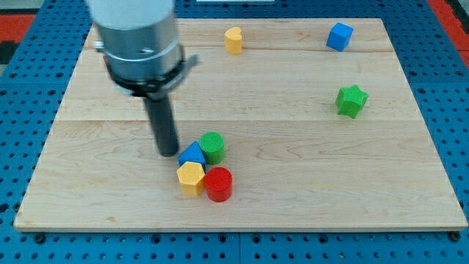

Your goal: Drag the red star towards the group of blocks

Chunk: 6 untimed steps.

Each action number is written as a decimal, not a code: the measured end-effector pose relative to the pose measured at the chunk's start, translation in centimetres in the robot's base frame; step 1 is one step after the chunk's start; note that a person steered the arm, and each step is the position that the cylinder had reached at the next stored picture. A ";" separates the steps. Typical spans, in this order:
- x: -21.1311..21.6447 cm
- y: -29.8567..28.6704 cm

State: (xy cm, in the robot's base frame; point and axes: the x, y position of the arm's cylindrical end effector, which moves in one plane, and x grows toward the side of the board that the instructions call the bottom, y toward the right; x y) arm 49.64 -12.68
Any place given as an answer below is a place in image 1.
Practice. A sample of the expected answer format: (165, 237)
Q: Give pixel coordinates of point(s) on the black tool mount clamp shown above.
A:
(158, 87)

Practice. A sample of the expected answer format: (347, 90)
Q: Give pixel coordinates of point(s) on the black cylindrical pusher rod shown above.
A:
(162, 124)

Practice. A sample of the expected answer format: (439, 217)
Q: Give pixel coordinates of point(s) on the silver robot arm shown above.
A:
(141, 47)

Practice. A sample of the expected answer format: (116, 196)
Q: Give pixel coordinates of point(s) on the green star block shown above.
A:
(351, 100)

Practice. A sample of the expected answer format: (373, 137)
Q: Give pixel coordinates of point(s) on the blue triangle block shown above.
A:
(192, 153)

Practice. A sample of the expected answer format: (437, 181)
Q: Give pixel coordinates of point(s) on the green cylinder block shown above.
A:
(212, 147)

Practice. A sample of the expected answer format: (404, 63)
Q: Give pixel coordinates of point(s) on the yellow hexagon block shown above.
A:
(191, 177)

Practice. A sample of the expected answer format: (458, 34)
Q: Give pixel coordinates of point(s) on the red cylinder block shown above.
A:
(219, 184)

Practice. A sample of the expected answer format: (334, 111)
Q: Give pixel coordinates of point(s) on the yellow heart block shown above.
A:
(233, 40)

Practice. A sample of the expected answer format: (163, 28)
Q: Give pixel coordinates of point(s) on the wooden board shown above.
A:
(297, 165)

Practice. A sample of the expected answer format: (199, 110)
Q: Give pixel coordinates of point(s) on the blue cube block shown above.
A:
(339, 36)

